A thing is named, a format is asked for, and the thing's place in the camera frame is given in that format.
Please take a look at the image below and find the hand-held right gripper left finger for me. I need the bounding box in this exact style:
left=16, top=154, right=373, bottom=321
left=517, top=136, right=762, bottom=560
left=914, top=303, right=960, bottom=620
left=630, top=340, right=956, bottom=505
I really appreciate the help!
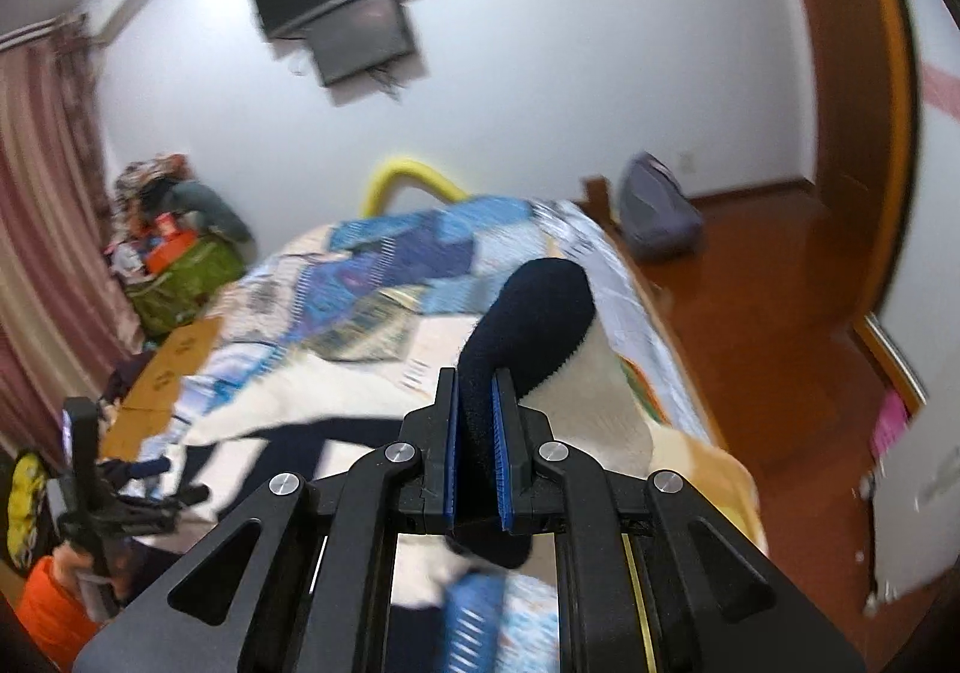
left=71, top=367, right=460, bottom=673

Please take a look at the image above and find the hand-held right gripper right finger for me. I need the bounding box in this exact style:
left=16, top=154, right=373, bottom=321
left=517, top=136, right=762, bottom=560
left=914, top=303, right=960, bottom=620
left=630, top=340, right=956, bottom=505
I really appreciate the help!
left=491, top=367, right=871, bottom=673

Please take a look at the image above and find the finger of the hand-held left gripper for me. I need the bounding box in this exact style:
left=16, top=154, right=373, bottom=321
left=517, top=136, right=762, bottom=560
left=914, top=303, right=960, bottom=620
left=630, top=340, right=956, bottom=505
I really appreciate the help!
left=101, top=457, right=172, bottom=485
left=112, top=484, right=212, bottom=533

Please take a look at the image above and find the white and navy knit sweater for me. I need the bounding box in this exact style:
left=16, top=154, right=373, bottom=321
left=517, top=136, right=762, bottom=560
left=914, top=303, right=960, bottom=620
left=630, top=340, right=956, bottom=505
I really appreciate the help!
left=176, top=259, right=653, bottom=573

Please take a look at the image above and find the person's left forearm orange sleeve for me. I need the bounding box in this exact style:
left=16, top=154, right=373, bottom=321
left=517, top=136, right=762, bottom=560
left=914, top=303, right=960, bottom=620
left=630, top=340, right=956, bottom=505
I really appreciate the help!
left=13, top=545, right=102, bottom=668

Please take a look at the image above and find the pile of mixed clothes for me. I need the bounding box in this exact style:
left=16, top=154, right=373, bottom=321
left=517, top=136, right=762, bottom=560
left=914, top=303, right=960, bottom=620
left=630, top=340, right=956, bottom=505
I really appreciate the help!
left=112, top=151, right=196, bottom=246

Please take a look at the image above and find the yellow and black bag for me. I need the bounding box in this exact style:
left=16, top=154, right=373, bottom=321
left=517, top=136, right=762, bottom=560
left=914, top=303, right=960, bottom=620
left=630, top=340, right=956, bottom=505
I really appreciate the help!
left=2, top=448, right=55, bottom=573

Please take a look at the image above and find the brown cardboard box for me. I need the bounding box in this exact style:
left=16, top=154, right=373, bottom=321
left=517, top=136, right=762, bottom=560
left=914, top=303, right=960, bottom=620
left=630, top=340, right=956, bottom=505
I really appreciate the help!
left=101, top=315, right=226, bottom=462

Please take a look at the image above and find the green fabric bag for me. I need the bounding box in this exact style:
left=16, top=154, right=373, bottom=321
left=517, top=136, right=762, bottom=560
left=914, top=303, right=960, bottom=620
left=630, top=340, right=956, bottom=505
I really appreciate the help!
left=124, top=236, right=250, bottom=338

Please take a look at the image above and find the blue patterned bed blanket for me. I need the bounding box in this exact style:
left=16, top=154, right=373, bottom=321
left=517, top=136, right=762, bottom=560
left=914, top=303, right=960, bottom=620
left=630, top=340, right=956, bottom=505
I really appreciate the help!
left=139, top=193, right=725, bottom=673

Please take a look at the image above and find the yellow fleece blanket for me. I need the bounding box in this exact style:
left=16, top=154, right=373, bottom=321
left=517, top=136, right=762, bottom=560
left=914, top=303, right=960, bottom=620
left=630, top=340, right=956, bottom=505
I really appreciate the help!
left=622, top=358, right=770, bottom=558

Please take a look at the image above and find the orange box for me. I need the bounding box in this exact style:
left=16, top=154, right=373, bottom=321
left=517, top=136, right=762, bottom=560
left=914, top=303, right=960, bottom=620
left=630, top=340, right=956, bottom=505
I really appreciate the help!
left=144, top=229, right=202, bottom=275

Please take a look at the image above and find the pink striped curtain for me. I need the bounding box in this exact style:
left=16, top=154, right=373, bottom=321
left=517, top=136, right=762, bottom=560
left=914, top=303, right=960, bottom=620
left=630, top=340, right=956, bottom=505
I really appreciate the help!
left=0, top=13, right=147, bottom=468

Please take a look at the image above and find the grey cushion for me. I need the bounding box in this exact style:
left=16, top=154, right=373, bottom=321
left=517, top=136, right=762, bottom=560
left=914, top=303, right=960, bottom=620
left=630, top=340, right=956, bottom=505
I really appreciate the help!
left=171, top=180, right=254, bottom=244

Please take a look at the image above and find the yellow foam tube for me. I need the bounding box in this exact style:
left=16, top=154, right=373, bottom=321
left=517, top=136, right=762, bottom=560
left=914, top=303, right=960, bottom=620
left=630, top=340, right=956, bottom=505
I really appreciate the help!
left=360, top=155, right=471, bottom=222

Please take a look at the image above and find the grey backpack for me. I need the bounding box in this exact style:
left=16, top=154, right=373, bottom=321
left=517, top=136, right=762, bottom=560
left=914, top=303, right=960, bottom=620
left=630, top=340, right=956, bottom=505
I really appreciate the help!
left=615, top=151, right=706, bottom=261

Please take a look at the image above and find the pink paper sheet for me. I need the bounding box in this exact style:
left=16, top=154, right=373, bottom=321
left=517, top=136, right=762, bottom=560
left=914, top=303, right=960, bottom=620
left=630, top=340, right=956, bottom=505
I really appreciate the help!
left=872, top=390, right=910, bottom=458

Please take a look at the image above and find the white cabinet door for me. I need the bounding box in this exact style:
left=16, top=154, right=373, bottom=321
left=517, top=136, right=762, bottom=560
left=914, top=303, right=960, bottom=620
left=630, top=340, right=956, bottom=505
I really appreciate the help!
left=861, top=373, right=960, bottom=618

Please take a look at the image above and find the brown wooden door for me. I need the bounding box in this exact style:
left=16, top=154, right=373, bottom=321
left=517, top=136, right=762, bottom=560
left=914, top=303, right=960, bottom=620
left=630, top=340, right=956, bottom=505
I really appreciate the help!
left=765, top=0, right=922, bottom=344

